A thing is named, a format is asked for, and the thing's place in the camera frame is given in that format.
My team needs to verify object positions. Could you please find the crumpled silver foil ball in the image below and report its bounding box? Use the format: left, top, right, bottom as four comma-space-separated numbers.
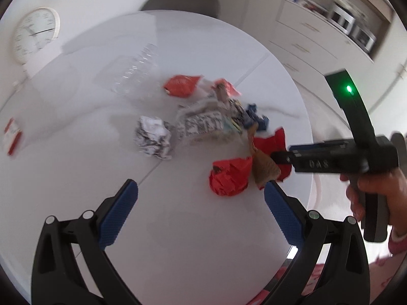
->
134, 116, 174, 159

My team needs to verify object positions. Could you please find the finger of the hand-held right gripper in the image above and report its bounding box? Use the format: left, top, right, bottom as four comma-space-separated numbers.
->
270, 151, 293, 166

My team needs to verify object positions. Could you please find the black and white patterned packet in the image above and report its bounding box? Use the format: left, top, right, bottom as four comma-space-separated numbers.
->
176, 97, 247, 142

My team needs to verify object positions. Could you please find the person's right forearm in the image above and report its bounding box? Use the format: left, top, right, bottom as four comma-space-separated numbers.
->
388, 227, 407, 255

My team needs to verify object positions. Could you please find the white drawer cabinet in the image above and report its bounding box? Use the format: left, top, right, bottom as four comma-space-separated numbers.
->
269, 0, 395, 86

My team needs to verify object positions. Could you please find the orange-red snack wrapper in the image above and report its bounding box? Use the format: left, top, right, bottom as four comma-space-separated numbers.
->
164, 74, 203, 97

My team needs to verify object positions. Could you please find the crumpled red wrapper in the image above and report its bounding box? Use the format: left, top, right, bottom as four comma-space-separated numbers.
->
209, 157, 253, 197
254, 127, 293, 181

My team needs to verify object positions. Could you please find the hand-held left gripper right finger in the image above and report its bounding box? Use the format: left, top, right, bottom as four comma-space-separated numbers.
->
263, 180, 371, 305

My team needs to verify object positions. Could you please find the silver microwave oven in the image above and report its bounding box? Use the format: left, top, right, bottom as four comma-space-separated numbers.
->
327, 5, 356, 34
350, 25, 377, 53

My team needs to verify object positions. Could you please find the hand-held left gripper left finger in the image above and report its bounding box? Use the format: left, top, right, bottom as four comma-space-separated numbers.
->
31, 179, 142, 305

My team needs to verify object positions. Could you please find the person's right hand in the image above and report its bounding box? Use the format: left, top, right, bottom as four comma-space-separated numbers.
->
340, 168, 407, 239

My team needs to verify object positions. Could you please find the red and white wrapper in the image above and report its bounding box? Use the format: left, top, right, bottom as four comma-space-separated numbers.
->
212, 79, 241, 97

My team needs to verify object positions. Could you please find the round white wall clock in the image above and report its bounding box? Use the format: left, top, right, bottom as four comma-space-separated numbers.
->
13, 7, 61, 65

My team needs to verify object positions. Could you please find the clear plastic cup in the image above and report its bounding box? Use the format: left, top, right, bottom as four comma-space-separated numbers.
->
95, 43, 159, 94

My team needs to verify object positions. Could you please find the brown paper piece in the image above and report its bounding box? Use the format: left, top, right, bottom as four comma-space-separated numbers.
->
246, 124, 282, 186

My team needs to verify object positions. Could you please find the crumpled blue wrapper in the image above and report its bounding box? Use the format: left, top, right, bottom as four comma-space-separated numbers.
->
245, 103, 270, 131

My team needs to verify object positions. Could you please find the grey chair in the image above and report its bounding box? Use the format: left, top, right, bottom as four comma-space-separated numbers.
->
141, 0, 221, 18

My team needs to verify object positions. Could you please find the red and white box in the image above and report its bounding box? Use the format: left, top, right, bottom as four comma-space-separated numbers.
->
3, 117, 24, 156

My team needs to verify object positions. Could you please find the pink patterned clothing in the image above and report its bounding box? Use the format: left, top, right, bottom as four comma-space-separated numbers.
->
248, 254, 407, 305

